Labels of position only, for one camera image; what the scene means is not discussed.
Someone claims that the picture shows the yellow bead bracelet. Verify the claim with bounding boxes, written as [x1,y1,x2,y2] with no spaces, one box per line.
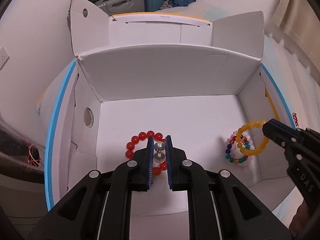
[236,120,270,157]

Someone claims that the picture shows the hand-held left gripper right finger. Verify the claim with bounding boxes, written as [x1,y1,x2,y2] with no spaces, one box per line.
[165,135,293,240]

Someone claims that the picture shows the grey suitcase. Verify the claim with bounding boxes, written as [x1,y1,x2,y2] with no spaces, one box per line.
[94,0,145,15]

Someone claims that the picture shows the person's right hand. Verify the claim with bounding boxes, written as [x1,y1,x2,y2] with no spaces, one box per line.
[289,200,313,231]

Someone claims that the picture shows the silver bead jewelry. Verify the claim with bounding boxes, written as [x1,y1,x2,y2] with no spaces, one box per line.
[153,142,166,164]

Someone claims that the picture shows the red bead bracelet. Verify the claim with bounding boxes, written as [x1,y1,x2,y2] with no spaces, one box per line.
[126,130,167,177]

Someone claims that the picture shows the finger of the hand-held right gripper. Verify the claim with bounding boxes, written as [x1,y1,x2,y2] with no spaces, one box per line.
[262,122,299,151]
[269,119,304,139]

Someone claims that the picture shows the white wall socket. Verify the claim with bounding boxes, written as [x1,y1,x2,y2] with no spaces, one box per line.
[0,45,10,70]

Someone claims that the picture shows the white cardboard box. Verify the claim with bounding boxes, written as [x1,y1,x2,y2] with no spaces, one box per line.
[35,11,297,217]

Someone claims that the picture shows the multicolour bead bracelet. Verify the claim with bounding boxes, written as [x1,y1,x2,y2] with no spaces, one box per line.
[225,135,252,164]

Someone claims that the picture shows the wide beige curtain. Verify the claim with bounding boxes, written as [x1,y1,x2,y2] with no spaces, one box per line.
[271,0,320,63]

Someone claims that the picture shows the pale pink bead bracelet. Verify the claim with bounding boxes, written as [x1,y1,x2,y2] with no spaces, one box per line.
[226,130,257,167]

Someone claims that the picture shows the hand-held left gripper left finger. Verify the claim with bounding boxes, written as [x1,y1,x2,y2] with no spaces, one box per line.
[26,136,154,240]

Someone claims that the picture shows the red wires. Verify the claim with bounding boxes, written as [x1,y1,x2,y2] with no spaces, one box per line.
[24,140,42,167]

